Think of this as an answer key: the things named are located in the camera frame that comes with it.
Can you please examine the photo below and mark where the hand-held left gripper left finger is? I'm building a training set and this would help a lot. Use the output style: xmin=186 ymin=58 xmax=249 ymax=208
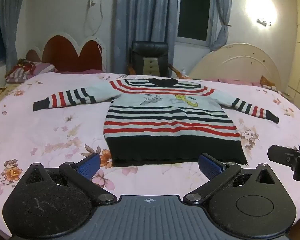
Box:
xmin=22 ymin=152 xmax=118 ymax=205

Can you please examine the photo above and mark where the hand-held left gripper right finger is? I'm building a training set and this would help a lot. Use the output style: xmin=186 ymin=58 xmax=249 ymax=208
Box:
xmin=183 ymin=153 xmax=278 ymax=205

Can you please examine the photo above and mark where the striped knit sweater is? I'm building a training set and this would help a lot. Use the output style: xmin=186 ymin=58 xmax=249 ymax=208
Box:
xmin=33 ymin=78 xmax=280 ymax=167

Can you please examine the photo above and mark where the pink floral bedsheet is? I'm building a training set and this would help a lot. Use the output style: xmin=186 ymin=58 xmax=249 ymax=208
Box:
xmin=0 ymin=72 xmax=300 ymax=232

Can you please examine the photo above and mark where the orange patterned pillow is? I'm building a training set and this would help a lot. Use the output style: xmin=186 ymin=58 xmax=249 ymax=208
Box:
xmin=259 ymin=76 xmax=277 ymax=90

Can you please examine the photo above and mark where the pink blanket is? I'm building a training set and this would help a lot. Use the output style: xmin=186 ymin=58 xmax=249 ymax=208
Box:
xmin=218 ymin=76 xmax=263 ymax=87

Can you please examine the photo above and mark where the cream arched headboard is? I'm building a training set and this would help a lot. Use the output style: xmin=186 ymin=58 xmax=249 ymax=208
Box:
xmin=189 ymin=42 xmax=282 ymax=88

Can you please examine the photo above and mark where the pink striped pillow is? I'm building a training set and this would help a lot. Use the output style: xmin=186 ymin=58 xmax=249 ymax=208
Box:
xmin=5 ymin=61 xmax=58 ymax=84

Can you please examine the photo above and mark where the yellow patterned blanket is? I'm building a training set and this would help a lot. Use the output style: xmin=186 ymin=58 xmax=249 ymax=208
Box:
xmin=0 ymin=83 xmax=19 ymax=108

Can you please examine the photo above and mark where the red scalloped headboard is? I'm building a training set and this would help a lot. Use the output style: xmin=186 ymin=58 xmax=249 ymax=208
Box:
xmin=25 ymin=32 xmax=107 ymax=73

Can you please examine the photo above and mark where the red dark cloth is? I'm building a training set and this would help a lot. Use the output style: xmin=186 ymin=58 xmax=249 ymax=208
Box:
xmin=13 ymin=58 xmax=37 ymax=75

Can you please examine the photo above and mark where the black leather armchair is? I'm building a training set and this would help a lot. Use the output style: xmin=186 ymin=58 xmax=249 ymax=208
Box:
xmin=127 ymin=40 xmax=182 ymax=78

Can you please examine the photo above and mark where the tied blue-grey curtain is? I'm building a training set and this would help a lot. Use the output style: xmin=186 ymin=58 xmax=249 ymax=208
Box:
xmin=209 ymin=0 xmax=237 ymax=53

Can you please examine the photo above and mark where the white framed window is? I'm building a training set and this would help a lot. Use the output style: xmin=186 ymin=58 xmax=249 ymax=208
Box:
xmin=176 ymin=0 xmax=218 ymax=47

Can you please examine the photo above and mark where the wide blue-grey curtain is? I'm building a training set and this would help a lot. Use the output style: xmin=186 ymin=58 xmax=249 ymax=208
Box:
xmin=112 ymin=0 xmax=182 ymax=75

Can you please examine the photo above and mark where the narrow blue-grey curtain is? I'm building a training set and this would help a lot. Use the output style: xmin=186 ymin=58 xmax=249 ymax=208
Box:
xmin=0 ymin=0 xmax=28 ymax=73

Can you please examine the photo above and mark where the wall lamp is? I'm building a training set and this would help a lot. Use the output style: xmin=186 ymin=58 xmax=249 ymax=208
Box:
xmin=256 ymin=17 xmax=272 ymax=27

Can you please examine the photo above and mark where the white charger cable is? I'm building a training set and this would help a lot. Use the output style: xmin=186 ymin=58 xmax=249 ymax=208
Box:
xmin=83 ymin=0 xmax=106 ymax=55

